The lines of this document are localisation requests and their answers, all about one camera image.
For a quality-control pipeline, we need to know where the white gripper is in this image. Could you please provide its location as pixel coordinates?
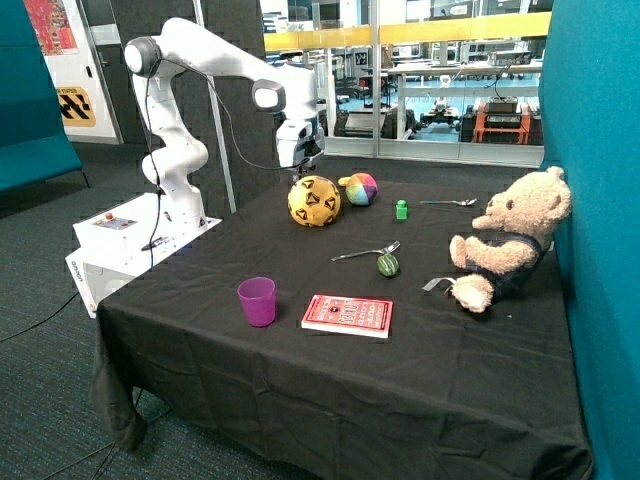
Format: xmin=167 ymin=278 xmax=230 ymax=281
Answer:
xmin=276 ymin=119 xmax=325 ymax=182

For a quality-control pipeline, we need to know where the multicolour soft ball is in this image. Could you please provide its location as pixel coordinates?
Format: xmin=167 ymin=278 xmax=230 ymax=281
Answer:
xmin=345 ymin=173 xmax=378 ymax=206

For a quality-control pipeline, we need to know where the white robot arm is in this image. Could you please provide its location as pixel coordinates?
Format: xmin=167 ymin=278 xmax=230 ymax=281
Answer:
xmin=125 ymin=18 xmax=324 ymax=228

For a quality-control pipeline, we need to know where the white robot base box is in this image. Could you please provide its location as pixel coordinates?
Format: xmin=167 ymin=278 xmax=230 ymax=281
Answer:
xmin=66 ymin=193 xmax=220 ymax=318

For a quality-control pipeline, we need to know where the yellow black soccer ball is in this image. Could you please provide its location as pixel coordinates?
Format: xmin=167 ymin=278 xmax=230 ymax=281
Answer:
xmin=287 ymin=175 xmax=341 ymax=227

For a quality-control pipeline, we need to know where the green toy block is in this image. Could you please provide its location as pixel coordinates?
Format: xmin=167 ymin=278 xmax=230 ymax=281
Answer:
xmin=396 ymin=199 xmax=408 ymax=221

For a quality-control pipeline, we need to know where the silver fork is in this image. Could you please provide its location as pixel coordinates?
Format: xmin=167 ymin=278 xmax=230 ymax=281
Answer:
xmin=331 ymin=241 xmax=401 ymax=261

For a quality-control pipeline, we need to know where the green toy pepper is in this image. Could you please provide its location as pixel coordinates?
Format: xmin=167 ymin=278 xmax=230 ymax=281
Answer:
xmin=376 ymin=253 xmax=400 ymax=278

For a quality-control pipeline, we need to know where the purple plastic cup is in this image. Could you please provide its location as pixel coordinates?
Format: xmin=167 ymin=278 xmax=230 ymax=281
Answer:
xmin=237 ymin=277 xmax=276 ymax=328

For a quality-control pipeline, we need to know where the red book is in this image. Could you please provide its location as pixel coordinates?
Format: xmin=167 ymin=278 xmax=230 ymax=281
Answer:
xmin=301 ymin=295 xmax=393 ymax=339

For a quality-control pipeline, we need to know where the black tablecloth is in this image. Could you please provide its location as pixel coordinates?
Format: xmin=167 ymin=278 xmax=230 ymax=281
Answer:
xmin=91 ymin=182 xmax=594 ymax=479

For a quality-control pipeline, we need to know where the silver spoon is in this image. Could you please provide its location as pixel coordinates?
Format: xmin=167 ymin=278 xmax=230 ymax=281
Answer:
xmin=420 ymin=198 xmax=478 ymax=207

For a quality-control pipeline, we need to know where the orange black cart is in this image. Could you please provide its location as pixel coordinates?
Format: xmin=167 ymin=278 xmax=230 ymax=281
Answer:
xmin=459 ymin=96 xmax=543 ymax=146

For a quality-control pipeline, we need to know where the beige teddy bear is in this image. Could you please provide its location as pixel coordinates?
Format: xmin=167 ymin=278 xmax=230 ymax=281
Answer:
xmin=449 ymin=166 xmax=572 ymax=313

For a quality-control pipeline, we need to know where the white lab table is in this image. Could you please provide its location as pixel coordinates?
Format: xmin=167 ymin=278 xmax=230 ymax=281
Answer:
xmin=385 ymin=60 xmax=542 ymax=143

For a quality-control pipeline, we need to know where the yellow black sign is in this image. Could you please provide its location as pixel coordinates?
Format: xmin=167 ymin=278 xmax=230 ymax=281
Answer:
xmin=56 ymin=86 xmax=96 ymax=128

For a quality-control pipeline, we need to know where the teal sofa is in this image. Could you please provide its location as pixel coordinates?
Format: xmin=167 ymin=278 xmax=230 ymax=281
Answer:
xmin=0 ymin=1 xmax=83 ymax=192

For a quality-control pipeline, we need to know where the teal partition panel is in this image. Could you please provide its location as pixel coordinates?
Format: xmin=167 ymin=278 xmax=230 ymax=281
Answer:
xmin=539 ymin=1 xmax=639 ymax=479

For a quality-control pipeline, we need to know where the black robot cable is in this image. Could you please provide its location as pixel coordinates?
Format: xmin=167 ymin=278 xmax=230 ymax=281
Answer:
xmin=130 ymin=57 xmax=301 ymax=253

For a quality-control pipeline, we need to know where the red wall poster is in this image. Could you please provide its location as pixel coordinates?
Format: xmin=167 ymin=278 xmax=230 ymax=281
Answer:
xmin=23 ymin=0 xmax=78 ymax=56

